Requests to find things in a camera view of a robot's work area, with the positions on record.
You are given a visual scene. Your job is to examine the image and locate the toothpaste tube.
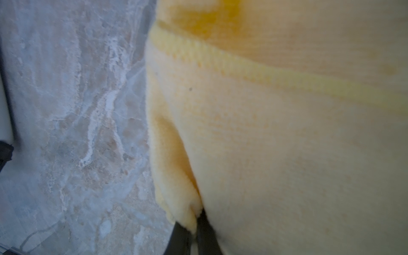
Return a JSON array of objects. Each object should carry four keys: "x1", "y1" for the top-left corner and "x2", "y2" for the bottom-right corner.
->
[{"x1": 0, "y1": 79, "x2": 14, "y2": 145}]

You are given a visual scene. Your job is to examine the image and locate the yellow cleaning cloth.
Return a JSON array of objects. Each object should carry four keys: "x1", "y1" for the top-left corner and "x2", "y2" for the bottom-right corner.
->
[{"x1": 145, "y1": 1, "x2": 408, "y2": 255}]

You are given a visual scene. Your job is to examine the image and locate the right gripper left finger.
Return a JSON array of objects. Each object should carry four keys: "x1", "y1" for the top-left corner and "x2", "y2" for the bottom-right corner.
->
[{"x1": 163, "y1": 222, "x2": 193, "y2": 255}]

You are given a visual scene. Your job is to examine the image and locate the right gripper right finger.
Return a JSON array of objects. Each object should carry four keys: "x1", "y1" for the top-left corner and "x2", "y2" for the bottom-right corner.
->
[{"x1": 197, "y1": 210, "x2": 223, "y2": 255}]

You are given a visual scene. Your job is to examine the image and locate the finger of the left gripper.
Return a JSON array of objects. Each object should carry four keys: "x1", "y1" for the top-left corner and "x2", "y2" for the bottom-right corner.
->
[{"x1": 0, "y1": 141, "x2": 14, "y2": 172}]

